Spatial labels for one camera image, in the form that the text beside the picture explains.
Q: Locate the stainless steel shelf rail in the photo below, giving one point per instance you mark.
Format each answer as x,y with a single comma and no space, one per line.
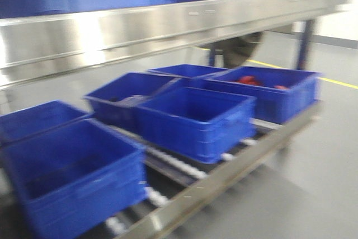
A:
33,48

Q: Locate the dark blue crate front centre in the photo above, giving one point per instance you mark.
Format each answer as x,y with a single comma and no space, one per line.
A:
196,123

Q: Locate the dark blue crate front left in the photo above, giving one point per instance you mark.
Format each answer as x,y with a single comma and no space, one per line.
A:
70,179

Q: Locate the dark blue crate back left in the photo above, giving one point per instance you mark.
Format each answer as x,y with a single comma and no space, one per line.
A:
31,121

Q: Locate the steel roller conveyor rack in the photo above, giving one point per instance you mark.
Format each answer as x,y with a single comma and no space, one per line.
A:
179,187

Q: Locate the dark blue crate far back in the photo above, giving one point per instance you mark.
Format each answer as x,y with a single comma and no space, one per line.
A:
188,70

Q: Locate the dark blue crate back centre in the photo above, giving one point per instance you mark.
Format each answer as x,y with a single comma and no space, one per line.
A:
115,103

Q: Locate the dark blue crate with red items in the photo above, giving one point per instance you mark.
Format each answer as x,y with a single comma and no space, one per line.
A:
280,93

